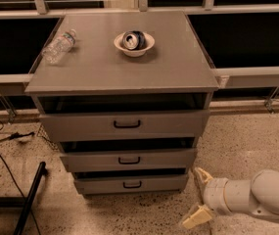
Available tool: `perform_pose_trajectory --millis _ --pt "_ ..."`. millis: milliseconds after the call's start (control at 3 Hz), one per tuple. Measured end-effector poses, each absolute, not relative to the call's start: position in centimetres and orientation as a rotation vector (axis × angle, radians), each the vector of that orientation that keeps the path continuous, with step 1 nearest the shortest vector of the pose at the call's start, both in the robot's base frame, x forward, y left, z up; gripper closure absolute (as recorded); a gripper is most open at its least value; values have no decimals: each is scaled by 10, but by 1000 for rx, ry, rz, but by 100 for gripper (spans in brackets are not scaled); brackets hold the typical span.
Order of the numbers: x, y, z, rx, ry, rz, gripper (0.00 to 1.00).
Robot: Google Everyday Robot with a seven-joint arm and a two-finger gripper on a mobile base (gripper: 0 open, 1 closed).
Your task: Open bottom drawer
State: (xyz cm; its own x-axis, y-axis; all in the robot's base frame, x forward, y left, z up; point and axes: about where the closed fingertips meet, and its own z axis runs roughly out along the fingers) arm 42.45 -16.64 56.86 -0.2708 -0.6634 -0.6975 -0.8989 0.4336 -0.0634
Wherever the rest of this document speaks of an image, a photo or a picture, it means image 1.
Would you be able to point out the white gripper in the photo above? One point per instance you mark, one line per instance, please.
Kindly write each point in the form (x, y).
(214, 193)

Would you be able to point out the grey bottom drawer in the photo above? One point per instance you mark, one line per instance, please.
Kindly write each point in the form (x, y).
(114, 185)

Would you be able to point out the grey drawer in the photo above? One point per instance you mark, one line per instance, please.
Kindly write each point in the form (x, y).
(123, 125)
(114, 185)
(128, 160)

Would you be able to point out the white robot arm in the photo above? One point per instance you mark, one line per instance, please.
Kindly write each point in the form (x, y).
(257, 197)

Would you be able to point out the grey top drawer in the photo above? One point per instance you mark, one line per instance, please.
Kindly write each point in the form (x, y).
(123, 125)

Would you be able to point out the grey drawer cabinet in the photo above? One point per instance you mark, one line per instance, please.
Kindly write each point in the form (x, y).
(95, 77)

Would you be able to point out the grey middle drawer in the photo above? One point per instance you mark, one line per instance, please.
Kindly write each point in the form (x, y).
(128, 160)

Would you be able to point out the white bowl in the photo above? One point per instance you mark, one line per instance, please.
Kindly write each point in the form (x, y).
(149, 44)

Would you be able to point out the metal window railing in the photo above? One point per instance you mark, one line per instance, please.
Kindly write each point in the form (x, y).
(231, 78)

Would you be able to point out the crushed soda can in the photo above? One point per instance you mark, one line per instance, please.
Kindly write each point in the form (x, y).
(133, 40)

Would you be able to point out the clear plastic water bottle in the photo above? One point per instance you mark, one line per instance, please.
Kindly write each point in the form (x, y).
(58, 47)

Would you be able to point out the black stand leg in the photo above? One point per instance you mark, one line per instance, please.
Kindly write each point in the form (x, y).
(25, 203)

